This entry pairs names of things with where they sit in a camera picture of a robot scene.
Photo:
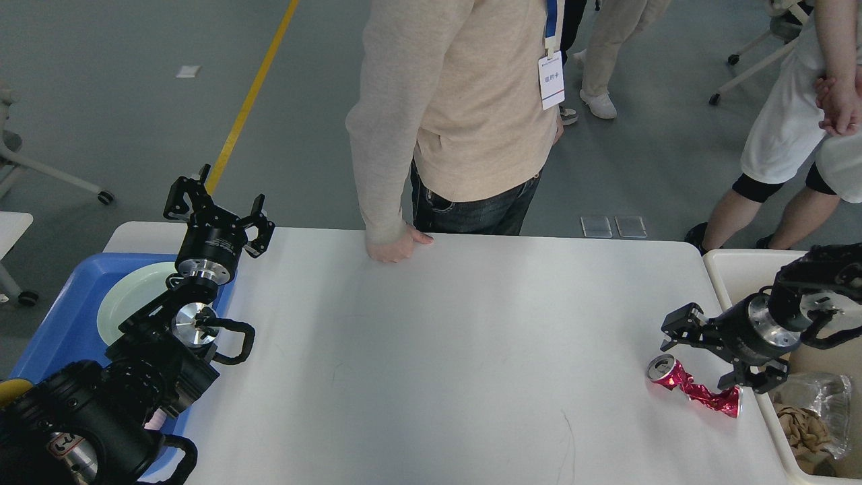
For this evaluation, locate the brown paper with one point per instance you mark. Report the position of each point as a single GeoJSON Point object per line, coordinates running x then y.
{"type": "Point", "coordinates": [804, 430]}

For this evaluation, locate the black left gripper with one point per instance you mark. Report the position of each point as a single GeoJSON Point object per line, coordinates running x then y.
{"type": "Point", "coordinates": [207, 251]}

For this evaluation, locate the person in black trousers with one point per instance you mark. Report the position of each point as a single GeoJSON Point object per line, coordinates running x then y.
{"type": "Point", "coordinates": [572, 18]}

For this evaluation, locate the clear floor plate left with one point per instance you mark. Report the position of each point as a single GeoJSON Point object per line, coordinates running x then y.
{"type": "Point", "coordinates": [596, 227]}

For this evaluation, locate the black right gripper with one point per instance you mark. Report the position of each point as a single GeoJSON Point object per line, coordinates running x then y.
{"type": "Point", "coordinates": [746, 335]}

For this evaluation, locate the blue mug yellow inside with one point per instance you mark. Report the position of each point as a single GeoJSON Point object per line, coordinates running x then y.
{"type": "Point", "coordinates": [12, 389]}

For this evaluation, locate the blue plastic tray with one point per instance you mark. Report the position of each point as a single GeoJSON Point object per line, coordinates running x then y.
{"type": "Point", "coordinates": [69, 332]}

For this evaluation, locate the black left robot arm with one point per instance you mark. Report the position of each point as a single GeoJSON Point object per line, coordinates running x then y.
{"type": "Point", "coordinates": [87, 423]}

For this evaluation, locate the white plastic bin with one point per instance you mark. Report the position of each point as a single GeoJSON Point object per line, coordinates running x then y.
{"type": "Point", "coordinates": [737, 273]}

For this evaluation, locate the clear floor plate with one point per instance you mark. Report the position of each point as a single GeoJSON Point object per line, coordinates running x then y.
{"type": "Point", "coordinates": [596, 227]}
{"type": "Point", "coordinates": [631, 227]}

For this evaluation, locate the pink ribbed mug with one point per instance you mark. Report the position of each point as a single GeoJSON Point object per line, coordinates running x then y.
{"type": "Point", "coordinates": [156, 422]}

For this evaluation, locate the person in black shorts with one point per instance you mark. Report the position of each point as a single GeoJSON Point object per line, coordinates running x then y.
{"type": "Point", "coordinates": [813, 110]}

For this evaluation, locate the person in beige sweater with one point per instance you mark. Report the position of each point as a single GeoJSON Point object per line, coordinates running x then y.
{"type": "Point", "coordinates": [457, 114]}

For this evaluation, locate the clear floor plate right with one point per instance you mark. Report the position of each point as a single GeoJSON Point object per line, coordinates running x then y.
{"type": "Point", "coordinates": [631, 227]}

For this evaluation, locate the aluminium foil bag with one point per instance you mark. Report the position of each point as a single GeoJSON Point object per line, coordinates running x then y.
{"type": "Point", "coordinates": [830, 396]}

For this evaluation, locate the crushed red drink can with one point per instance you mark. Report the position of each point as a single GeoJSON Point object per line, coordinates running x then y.
{"type": "Point", "coordinates": [667, 371]}

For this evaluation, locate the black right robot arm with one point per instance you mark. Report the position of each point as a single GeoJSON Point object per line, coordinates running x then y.
{"type": "Point", "coordinates": [807, 293]}

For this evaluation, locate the person in khaki trousers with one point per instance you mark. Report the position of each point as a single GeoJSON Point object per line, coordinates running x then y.
{"type": "Point", "coordinates": [616, 23]}

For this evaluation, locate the green plate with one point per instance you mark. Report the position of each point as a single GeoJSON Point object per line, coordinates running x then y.
{"type": "Point", "coordinates": [140, 287]}

